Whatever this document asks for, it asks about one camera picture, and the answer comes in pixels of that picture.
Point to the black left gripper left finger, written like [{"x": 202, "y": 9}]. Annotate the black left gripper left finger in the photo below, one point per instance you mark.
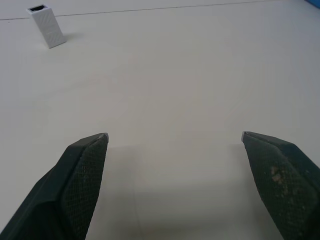
[{"x": 62, "y": 190}]

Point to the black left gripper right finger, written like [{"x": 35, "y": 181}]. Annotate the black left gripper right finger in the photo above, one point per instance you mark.
[{"x": 287, "y": 185}]

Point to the white socket block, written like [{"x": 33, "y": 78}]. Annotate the white socket block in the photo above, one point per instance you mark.
[{"x": 50, "y": 27}]

